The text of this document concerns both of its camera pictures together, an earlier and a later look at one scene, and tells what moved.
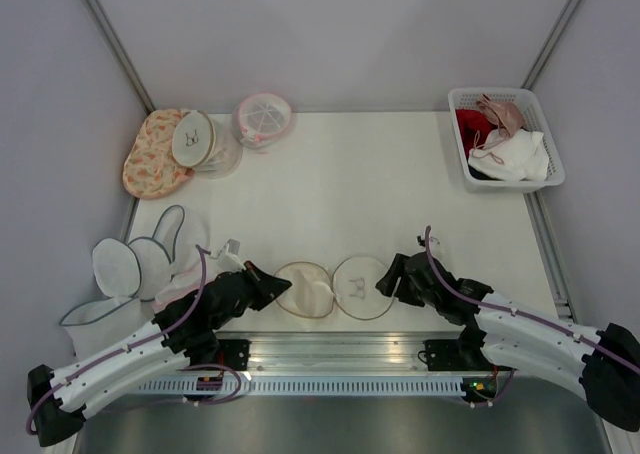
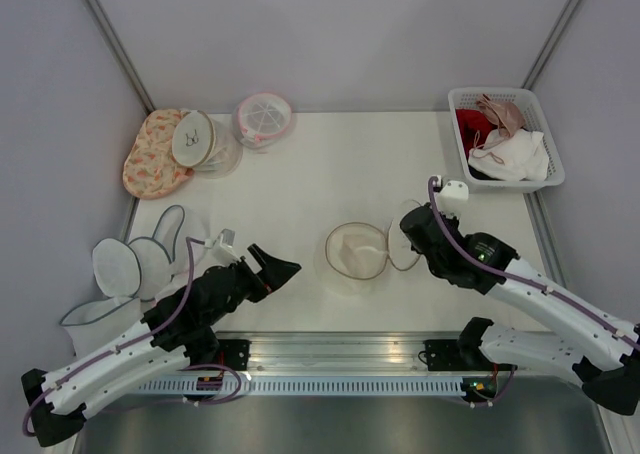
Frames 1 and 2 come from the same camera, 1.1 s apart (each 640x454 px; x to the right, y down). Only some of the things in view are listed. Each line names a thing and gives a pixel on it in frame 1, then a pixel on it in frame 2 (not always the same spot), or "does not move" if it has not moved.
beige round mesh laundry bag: x=362 y=287 -> x=359 y=250
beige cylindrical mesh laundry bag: x=205 y=144 does not move
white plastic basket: x=528 y=100 does not move
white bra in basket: x=520 y=156 does not move
